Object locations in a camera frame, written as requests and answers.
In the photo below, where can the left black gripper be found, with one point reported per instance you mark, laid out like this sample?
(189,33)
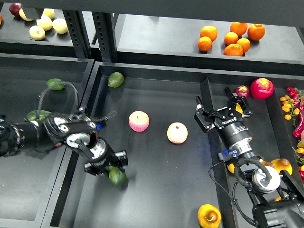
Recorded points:
(104,158)

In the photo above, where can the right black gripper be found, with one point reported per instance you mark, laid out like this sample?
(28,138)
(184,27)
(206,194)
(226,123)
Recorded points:
(227,121)

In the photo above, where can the dark green avocado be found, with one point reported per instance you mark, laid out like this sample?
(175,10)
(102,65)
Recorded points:
(116,175)

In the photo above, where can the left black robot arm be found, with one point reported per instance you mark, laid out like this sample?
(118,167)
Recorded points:
(75,131)

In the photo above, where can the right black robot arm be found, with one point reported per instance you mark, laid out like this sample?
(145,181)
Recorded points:
(263,185)

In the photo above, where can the green avocado tray corner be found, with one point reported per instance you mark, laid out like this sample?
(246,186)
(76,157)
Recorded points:
(115,80)

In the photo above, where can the green avocado cluster top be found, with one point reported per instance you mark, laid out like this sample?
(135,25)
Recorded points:
(33,115)

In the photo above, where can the green avocado far left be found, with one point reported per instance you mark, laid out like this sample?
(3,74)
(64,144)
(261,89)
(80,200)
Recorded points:
(54,83)

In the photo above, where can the dark red apple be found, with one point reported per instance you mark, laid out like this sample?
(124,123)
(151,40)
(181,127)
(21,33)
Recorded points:
(242,90)

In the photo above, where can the bright red apple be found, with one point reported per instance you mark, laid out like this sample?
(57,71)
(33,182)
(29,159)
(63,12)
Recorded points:
(261,88)

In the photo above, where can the pink red apple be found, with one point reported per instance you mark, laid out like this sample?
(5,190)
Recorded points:
(138,121)

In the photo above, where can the pale yellow pink apple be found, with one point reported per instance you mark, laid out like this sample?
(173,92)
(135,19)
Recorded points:
(177,133)

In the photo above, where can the orange front bottom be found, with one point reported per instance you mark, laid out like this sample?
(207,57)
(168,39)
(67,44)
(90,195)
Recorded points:
(233,50)

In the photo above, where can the orange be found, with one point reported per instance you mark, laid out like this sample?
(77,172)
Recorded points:
(204,44)
(233,50)
(239,28)
(256,32)
(209,31)

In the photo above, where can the orange lower left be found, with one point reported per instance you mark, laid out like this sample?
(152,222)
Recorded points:
(204,44)

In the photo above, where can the orange right small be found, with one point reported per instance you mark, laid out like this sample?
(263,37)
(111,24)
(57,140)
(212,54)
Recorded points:
(244,43)

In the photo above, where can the orange small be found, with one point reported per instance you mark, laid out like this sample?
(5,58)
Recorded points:
(231,38)
(244,43)

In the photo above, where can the orange centre small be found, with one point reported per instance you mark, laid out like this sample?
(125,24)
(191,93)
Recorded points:
(231,38)

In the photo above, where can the black centre tray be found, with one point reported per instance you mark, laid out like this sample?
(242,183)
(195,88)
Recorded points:
(166,182)

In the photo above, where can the black tray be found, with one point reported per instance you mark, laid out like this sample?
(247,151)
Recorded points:
(166,182)
(31,186)

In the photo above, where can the orange top left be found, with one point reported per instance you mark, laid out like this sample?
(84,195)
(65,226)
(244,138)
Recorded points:
(209,31)

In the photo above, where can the cherry tomato vine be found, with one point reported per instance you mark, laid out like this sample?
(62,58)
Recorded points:
(292,105)

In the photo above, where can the orange top centre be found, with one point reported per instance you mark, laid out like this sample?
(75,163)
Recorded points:
(239,28)

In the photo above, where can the black left tray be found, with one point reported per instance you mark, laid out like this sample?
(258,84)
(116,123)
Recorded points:
(31,186)

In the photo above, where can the orange top right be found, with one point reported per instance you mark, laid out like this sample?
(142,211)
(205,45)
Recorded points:
(256,32)

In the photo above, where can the red chili pepper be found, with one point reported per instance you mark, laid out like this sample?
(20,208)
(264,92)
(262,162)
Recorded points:
(300,127)

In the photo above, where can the black shelf upright right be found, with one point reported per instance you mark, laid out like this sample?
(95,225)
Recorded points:
(105,33)

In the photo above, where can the black shelf upright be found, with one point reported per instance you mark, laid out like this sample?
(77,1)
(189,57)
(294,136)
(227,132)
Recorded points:
(105,33)
(77,30)

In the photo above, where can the pale yellow apple right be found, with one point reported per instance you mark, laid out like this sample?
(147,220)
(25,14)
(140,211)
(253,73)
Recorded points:
(60,26)

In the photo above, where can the black shelf upright left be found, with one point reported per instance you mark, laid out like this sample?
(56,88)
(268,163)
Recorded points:
(77,30)

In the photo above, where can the pale yellow apple front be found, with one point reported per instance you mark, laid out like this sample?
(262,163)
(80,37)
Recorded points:
(37,32)

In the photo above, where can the pale yellow apple middle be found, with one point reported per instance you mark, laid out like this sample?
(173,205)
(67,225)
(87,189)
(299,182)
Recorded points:
(45,22)

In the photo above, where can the pale yellow apple back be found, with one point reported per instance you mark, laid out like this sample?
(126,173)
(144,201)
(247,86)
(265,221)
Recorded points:
(49,13)

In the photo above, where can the pale yellow apple hidden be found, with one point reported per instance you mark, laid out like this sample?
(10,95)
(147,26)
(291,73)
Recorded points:
(23,16)

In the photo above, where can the dark red apple shelf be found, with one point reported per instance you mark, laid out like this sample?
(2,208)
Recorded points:
(15,8)

